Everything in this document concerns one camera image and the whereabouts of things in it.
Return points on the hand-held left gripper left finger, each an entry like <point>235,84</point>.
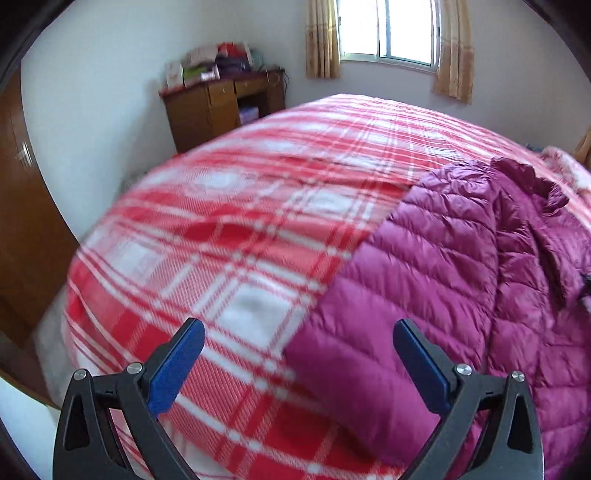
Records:
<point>178,369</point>

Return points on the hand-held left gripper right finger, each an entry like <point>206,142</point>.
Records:
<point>425,369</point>

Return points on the purple quilted down jacket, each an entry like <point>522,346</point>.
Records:
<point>438,277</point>

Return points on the red plaid blanket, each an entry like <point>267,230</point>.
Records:
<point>231,230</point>

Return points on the brown wooden wardrobe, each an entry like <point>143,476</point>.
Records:
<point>23,230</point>

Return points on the teal cloth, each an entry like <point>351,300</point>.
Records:
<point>534,148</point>

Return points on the pink floral quilt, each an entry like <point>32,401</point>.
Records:
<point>570,166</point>

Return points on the wooden desk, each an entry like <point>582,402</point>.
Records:
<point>194,110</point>

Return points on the pale storage box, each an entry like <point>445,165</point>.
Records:
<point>248,115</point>

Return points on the green and pink box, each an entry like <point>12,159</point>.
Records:
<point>201,76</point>

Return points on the white and pink box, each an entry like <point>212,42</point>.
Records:
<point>174,74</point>

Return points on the purple bag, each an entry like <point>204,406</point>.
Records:
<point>233,64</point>

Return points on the beige patterned curtain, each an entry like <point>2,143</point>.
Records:
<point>455,60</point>
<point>321,41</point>

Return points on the small window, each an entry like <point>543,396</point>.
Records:
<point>392,32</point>

